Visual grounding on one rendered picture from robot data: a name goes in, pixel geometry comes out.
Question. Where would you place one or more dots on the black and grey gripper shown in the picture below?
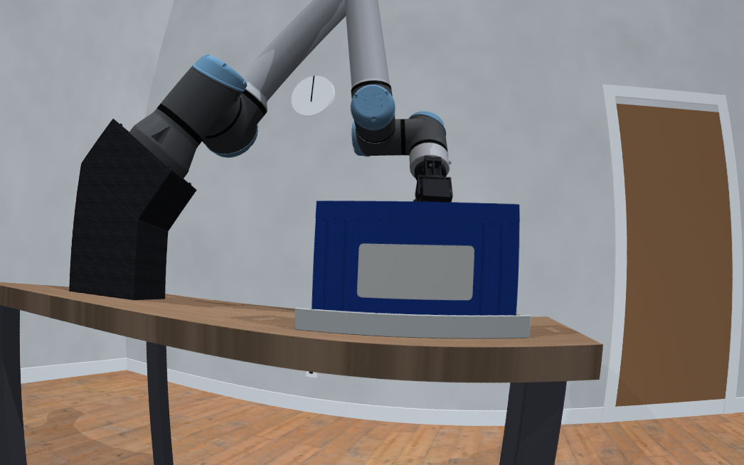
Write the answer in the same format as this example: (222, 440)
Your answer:
(433, 187)

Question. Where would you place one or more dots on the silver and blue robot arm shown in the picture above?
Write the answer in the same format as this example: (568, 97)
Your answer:
(211, 98)

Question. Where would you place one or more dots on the grey flat bar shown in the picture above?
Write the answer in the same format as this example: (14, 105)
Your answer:
(412, 325)

